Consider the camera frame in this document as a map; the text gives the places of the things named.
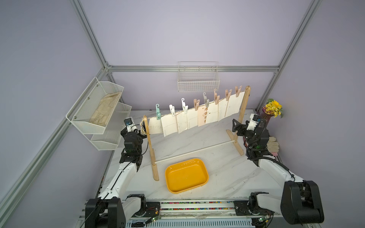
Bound white postcard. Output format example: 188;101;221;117
205;102;219;124
187;108;198;129
225;92;245;117
176;111;188;134
148;117;163;135
161;114;178;137
218;98;228;121

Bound pink lettered postcard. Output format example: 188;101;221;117
198;104;208;127

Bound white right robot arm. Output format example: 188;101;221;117
232;115;325;225

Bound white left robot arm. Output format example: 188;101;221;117
81;127;146;228

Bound wooden clothesline rack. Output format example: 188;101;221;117
139;85;251;181

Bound beige work gloves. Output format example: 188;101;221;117
267;136;279;153

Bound dark purple vase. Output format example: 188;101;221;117
257;110;273;124

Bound white mesh lower shelf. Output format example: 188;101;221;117
90;102;132;151

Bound white mesh shelf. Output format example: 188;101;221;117
90;102;132;151
66;78;124;135

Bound green plastic clothespin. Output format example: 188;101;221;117
156;104;161;120

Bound grey plastic clothespin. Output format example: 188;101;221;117
203;92;210;108

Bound beige cloth in shelf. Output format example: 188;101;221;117
89;92;122;127

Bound pink wooden clothespin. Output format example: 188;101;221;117
194;99;200;111

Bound white mesh upper shelf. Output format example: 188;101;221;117
66;78;124;135

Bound white plastic clothespin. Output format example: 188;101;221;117
169;104;175;116

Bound white hooked clothespin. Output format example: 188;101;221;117
181;98;188;114

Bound yellow plastic tray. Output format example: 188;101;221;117
165;158;209;194

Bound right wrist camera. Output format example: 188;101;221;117
247;114;260;131

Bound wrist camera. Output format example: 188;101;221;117
124;117;138;132
247;114;260;131

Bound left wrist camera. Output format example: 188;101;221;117
124;117;138;132

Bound white wire wall basket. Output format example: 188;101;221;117
177;61;220;92

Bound aluminium cage frame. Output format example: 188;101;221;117
1;1;322;227

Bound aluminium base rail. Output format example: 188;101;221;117
125;199;291;228

